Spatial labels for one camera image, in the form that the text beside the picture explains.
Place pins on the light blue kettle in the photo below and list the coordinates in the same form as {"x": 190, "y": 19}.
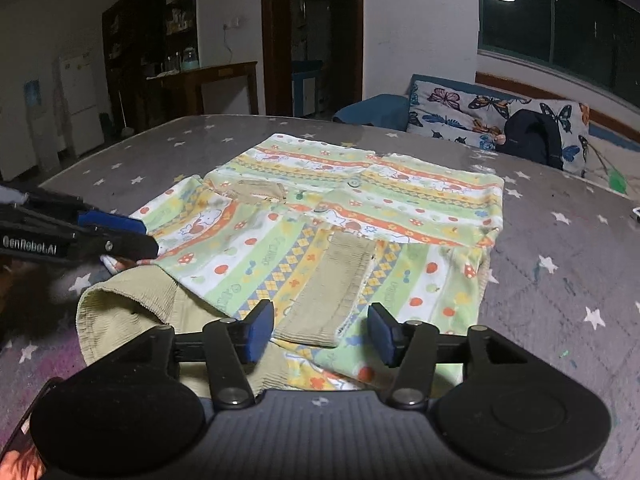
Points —
{"x": 188, "y": 59}

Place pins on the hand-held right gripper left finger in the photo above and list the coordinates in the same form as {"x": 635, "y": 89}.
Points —
{"x": 259, "y": 336}

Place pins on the dark wooden shelf cabinet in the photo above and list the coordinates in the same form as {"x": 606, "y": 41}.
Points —
{"x": 150, "y": 35}

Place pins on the broom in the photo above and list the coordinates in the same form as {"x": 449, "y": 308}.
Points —
{"x": 124, "y": 117}

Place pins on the white refrigerator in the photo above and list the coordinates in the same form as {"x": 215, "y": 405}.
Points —
{"x": 80, "y": 100}

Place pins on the butterfly print pillow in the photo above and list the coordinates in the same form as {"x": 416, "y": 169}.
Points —
{"x": 572, "y": 135}
{"x": 450, "y": 110}

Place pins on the wooden door frame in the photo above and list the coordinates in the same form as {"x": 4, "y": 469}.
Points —
{"x": 270, "y": 35}

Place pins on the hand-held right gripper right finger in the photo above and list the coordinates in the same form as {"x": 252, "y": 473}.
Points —
{"x": 384, "y": 337}

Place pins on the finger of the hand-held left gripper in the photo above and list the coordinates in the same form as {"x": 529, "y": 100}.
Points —
{"x": 110, "y": 221}
{"x": 125, "y": 248}

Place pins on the black backpack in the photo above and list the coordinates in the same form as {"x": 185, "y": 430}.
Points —
{"x": 530, "y": 137}

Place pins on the dark window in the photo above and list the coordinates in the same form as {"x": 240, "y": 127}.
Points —
{"x": 565, "y": 20}

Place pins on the blue cabinet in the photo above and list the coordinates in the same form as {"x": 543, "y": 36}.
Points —
{"x": 305, "y": 87}

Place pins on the dark wooden side table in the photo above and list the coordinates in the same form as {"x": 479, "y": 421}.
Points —
{"x": 210, "y": 80}

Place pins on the water dispenser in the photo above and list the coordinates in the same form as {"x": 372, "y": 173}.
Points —
{"x": 33, "y": 97}

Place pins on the blue cushion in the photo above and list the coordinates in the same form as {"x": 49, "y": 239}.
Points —
{"x": 372, "y": 110}

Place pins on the green fly swatter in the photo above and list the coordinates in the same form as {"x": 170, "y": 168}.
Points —
{"x": 617, "y": 181}

